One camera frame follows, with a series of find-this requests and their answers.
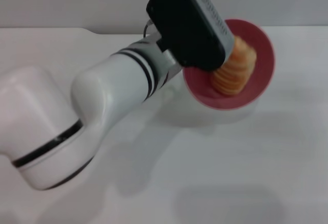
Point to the orange striped bread loaf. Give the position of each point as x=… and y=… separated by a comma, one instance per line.
x=235, y=75

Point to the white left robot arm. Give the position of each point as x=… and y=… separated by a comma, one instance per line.
x=77, y=111

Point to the pink plastic bowl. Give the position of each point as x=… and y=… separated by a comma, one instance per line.
x=258, y=80

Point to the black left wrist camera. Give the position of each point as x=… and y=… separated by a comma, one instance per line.
x=187, y=24

